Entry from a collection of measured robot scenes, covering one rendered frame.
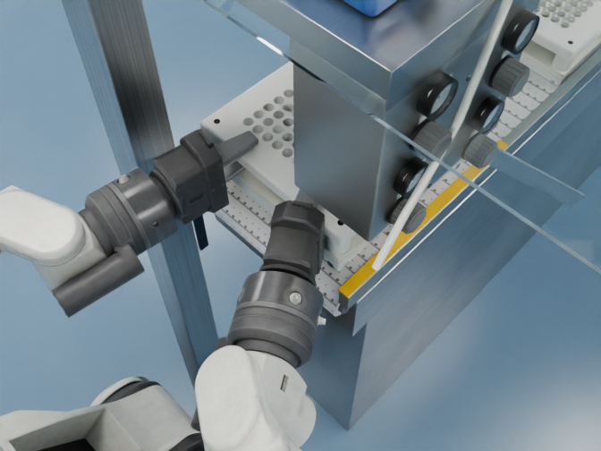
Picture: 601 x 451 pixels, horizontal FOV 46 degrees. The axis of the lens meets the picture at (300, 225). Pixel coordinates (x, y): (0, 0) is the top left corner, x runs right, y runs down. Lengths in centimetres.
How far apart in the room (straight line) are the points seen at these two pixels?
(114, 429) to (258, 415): 44
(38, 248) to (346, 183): 33
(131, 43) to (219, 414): 39
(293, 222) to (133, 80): 24
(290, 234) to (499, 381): 115
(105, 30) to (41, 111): 163
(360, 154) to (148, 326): 131
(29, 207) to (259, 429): 35
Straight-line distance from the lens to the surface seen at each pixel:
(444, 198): 96
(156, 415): 108
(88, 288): 79
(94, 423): 106
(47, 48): 259
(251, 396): 63
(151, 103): 85
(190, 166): 81
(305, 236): 74
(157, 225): 80
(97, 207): 80
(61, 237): 77
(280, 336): 69
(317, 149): 65
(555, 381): 186
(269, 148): 86
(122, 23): 77
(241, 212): 97
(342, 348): 135
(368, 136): 58
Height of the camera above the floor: 163
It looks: 56 degrees down
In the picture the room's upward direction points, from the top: straight up
